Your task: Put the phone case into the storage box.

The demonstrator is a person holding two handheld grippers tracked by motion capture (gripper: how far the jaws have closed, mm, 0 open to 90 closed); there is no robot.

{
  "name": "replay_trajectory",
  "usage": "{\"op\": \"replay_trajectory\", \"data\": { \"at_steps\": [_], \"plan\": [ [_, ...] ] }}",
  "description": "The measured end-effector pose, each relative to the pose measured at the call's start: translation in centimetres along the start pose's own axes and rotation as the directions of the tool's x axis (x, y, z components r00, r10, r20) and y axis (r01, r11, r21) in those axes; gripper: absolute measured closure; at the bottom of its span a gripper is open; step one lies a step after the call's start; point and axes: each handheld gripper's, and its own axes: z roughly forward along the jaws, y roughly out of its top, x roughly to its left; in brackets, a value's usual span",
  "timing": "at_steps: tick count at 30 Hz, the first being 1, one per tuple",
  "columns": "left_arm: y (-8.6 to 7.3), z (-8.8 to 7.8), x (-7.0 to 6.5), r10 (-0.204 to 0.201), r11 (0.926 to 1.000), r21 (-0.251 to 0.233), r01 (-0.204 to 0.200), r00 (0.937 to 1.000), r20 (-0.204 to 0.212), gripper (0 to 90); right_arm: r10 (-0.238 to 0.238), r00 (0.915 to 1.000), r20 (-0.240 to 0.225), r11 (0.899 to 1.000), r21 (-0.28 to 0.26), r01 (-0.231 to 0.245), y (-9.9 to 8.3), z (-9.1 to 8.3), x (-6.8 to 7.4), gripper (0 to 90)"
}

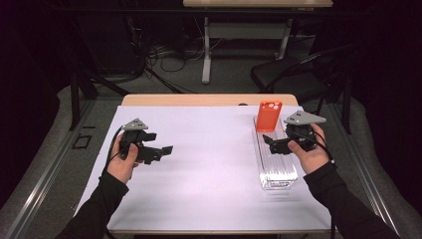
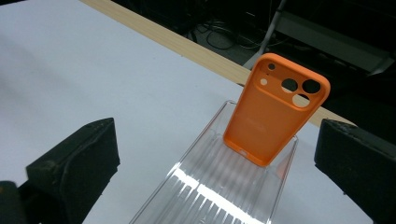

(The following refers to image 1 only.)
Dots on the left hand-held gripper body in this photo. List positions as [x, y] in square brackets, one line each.
[134, 125]

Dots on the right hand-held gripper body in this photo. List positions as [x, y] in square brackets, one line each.
[303, 118]

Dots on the orange phone case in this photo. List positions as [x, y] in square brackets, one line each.
[268, 119]

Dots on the clear plastic packaging tray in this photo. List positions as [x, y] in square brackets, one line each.
[277, 169]

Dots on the person's left hand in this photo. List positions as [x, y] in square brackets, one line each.
[121, 167]

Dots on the person's right hand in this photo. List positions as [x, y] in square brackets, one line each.
[312, 159]

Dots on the white table cover sheet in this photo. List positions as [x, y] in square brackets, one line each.
[199, 172]

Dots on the dark table grommet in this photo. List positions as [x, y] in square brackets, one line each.
[243, 104]

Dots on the black folding chair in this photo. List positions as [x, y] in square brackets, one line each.
[285, 78]

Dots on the light wooden table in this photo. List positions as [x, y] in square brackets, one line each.
[199, 99]

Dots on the black metal stand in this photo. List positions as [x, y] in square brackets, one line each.
[74, 99]

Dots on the white-legged desk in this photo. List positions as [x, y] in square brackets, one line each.
[206, 49]

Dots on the black horizontal metal bar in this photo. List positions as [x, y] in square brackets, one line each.
[132, 11]

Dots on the metal floor rail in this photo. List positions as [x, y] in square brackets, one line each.
[373, 189]
[48, 172]

